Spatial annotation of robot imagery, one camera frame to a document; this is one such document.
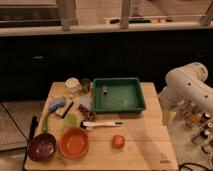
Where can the red apple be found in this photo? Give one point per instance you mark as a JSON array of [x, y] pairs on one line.
[[118, 141]]

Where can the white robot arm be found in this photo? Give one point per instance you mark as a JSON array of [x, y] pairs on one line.
[[187, 83]]

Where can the metal spoon in tray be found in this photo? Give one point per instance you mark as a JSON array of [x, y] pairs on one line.
[[105, 92]]

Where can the green plastic tray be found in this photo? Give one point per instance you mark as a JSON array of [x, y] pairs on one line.
[[124, 94]]

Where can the dark metal cup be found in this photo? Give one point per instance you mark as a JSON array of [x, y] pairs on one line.
[[85, 84]]

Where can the white cup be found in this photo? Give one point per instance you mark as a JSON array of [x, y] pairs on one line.
[[72, 85]]

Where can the bunch of dark grapes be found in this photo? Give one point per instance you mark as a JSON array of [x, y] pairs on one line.
[[88, 115]]

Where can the black stick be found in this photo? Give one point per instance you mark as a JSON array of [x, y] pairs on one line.
[[67, 110]]

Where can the orange bowl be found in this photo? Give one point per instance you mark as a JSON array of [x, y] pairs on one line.
[[74, 143]]

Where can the dark purple bowl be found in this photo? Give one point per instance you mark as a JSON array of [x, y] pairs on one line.
[[42, 147]]

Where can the spice bottle rack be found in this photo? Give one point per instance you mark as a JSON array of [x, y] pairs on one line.
[[194, 121]]

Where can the white handled brush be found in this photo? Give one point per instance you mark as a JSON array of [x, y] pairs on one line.
[[86, 124]]

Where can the green handled utensil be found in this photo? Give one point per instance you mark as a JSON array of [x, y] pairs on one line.
[[45, 122]]

